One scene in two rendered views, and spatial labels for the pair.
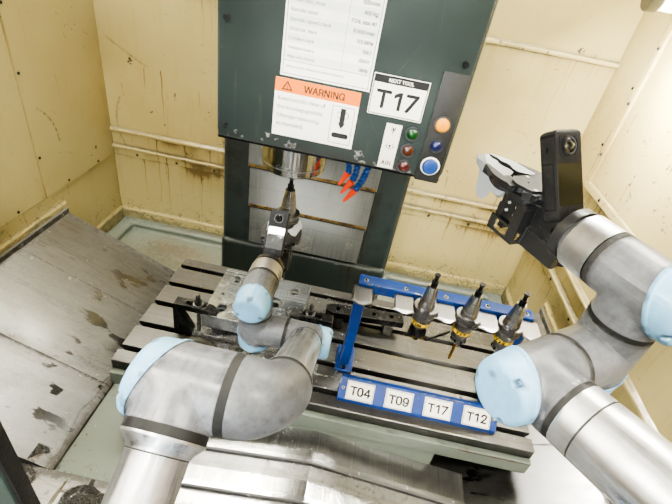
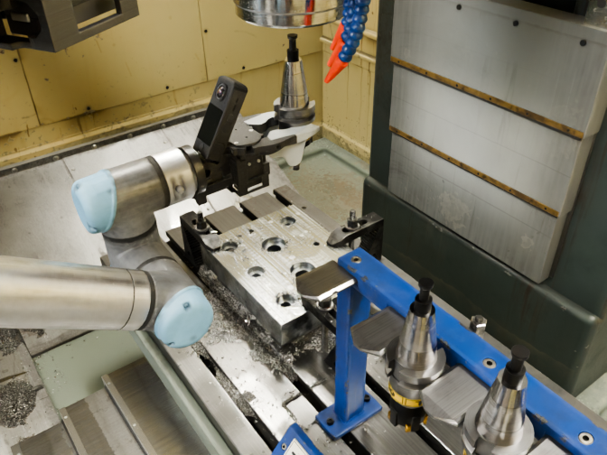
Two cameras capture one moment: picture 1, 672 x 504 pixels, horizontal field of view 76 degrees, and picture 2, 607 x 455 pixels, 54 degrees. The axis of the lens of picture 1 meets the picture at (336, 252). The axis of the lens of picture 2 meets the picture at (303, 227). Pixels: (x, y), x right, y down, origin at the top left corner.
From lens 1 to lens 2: 0.76 m
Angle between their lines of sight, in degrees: 43
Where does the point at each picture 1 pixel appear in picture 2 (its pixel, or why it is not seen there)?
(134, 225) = (325, 150)
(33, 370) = (87, 250)
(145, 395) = not seen: outside the picture
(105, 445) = (86, 362)
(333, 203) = (506, 149)
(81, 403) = not seen: hidden behind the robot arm
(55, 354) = not seen: hidden behind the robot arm
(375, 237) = (586, 242)
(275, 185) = (424, 99)
